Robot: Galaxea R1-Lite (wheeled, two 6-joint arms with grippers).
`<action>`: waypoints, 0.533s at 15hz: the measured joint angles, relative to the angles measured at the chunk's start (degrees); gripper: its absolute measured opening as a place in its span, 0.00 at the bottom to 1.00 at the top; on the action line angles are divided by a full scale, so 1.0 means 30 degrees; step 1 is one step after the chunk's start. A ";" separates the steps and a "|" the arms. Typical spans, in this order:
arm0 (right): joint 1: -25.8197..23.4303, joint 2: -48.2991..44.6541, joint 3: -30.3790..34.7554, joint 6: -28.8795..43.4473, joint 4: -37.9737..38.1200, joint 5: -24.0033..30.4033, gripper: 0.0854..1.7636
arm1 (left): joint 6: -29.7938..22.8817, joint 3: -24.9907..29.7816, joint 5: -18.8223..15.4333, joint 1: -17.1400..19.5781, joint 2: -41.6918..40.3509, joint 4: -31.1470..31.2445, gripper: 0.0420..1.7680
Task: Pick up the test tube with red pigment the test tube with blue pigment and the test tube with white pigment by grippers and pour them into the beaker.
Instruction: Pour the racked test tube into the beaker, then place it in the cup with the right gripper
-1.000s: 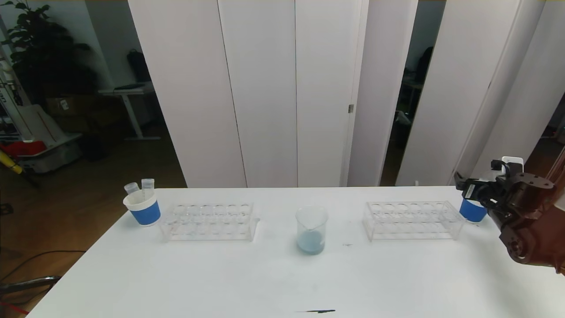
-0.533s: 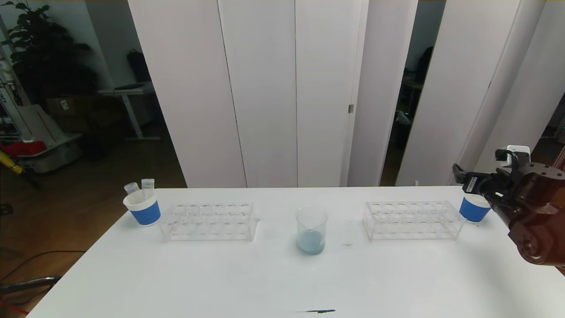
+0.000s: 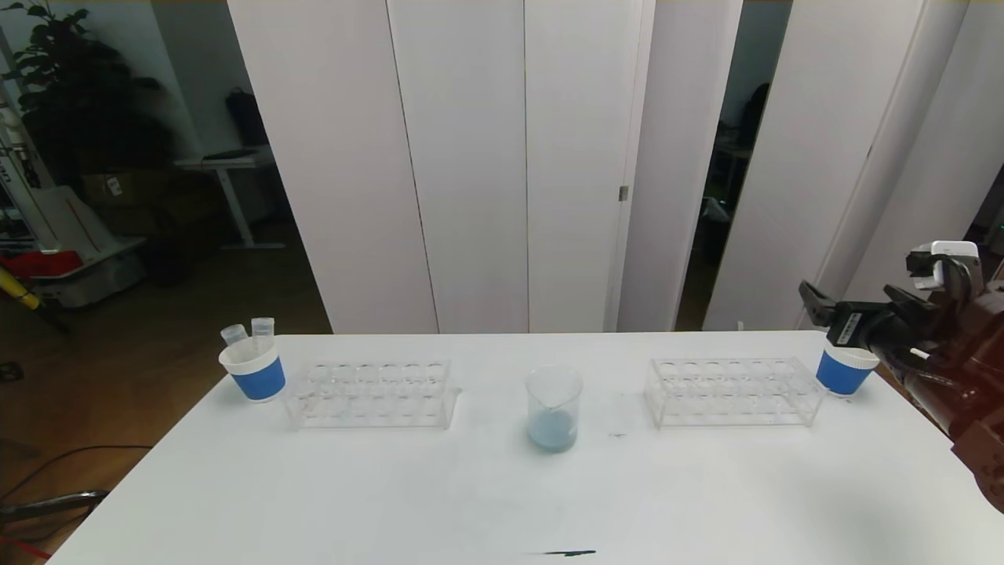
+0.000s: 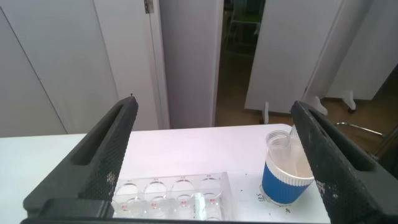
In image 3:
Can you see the blue white paper cup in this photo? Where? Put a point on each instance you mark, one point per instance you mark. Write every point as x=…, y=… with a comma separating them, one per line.
x=843, y=375
x=259, y=380

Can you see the small black floor box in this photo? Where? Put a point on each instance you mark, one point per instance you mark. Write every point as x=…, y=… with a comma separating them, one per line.
x=11, y=371

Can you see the white printed column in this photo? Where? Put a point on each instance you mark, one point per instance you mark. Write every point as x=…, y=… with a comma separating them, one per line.
x=20, y=157

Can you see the grey metal floor leg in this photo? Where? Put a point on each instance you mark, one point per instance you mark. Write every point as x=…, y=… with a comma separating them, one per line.
x=63, y=502

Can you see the dark green potted plant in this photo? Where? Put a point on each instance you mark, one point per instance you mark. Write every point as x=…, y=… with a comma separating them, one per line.
x=78, y=102

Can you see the black backpack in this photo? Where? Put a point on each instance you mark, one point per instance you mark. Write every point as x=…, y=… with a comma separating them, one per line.
x=245, y=116

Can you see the clear plastic test tube rack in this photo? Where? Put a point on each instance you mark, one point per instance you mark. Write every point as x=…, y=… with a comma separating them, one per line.
x=729, y=392
x=376, y=394

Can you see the clear glass beaker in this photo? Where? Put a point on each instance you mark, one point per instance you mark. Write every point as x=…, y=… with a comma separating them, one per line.
x=553, y=431

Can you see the white machine housing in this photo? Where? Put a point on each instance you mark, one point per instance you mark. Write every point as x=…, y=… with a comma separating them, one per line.
x=86, y=275

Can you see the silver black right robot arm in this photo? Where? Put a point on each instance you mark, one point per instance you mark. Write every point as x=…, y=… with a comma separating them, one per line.
x=973, y=392

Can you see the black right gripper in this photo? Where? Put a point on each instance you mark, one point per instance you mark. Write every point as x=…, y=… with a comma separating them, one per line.
x=844, y=326

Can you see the test tube with red liquid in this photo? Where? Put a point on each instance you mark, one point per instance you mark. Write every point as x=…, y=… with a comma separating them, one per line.
x=263, y=333

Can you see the white office desk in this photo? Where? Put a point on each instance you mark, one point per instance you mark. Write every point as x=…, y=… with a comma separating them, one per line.
x=227, y=163

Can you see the test tube with blue liquid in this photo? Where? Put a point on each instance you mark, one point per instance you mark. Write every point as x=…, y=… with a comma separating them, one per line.
x=234, y=334

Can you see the brown cardboard box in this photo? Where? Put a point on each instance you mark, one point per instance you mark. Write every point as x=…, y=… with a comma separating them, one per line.
x=141, y=191

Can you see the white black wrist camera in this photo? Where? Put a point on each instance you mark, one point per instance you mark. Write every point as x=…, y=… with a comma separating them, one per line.
x=953, y=259

